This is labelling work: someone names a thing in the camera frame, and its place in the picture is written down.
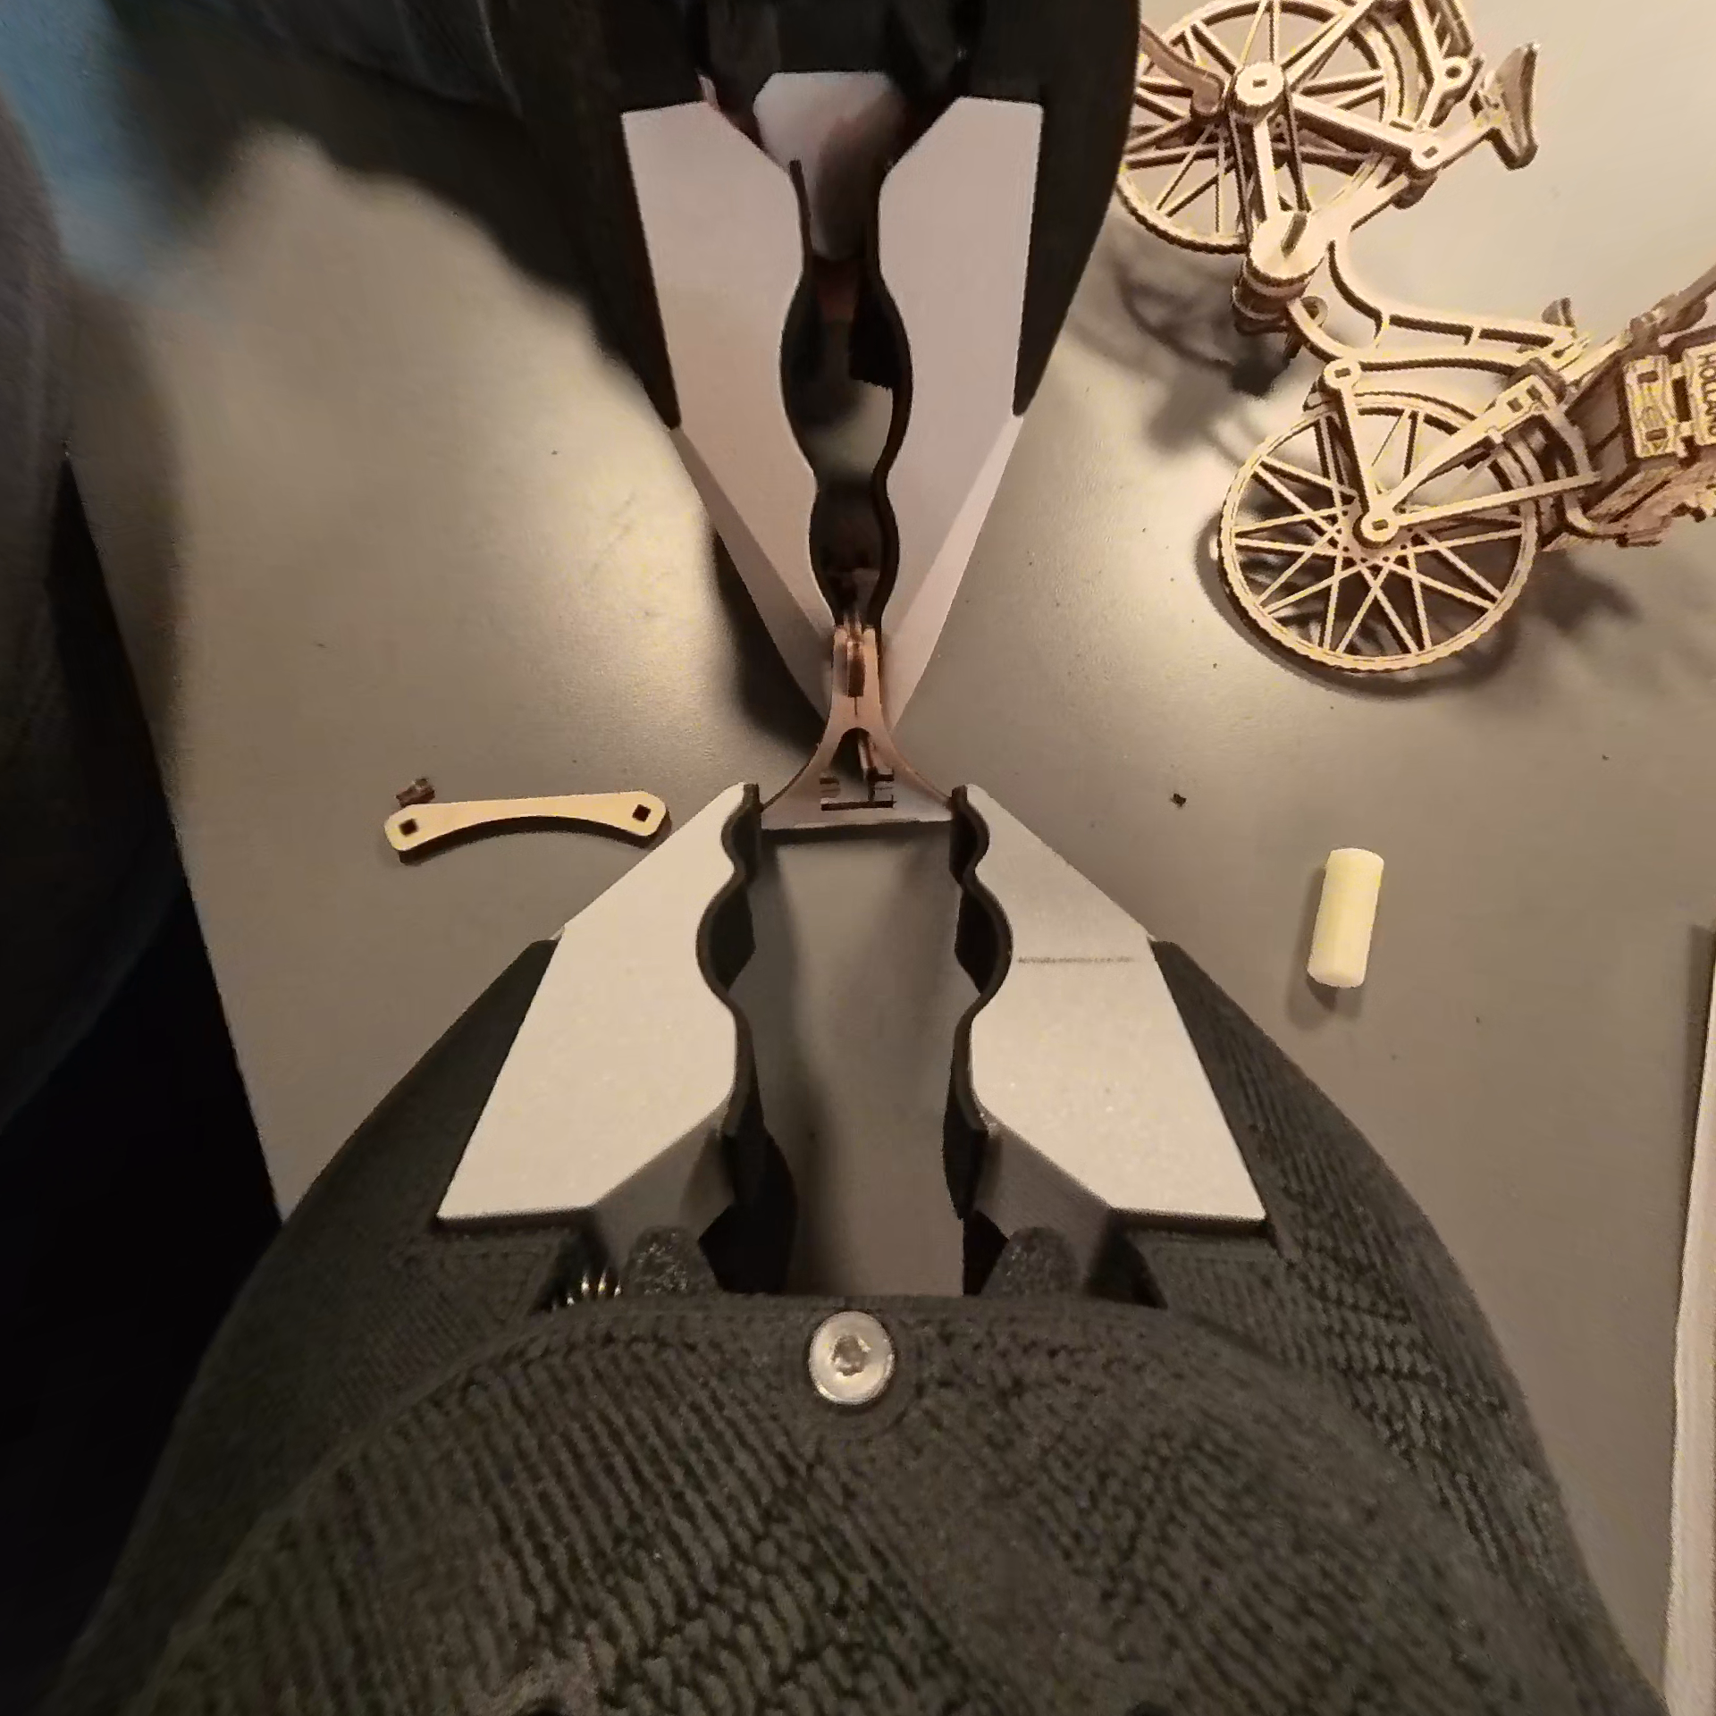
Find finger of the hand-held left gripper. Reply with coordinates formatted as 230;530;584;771
620;98;852;714
864;94;1049;714

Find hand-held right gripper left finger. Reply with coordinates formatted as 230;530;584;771
436;786;757;1227

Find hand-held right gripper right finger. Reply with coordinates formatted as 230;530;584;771
945;786;1270;1237

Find wooden model stand assembly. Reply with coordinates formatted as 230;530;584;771
762;571;944;836

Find person's left forearm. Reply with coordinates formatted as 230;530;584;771
288;0;537;114

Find wooden bicycle model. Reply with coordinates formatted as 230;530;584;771
1115;0;1716;678

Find curved wooden strip part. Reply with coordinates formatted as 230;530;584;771
384;791;671;866

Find pale wax cylinder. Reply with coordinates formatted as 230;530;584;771
1303;848;1389;990

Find person's dark trousers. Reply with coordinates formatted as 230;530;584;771
0;873;290;1716

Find person's torso in knit sweater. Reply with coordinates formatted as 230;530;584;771
0;94;189;1116

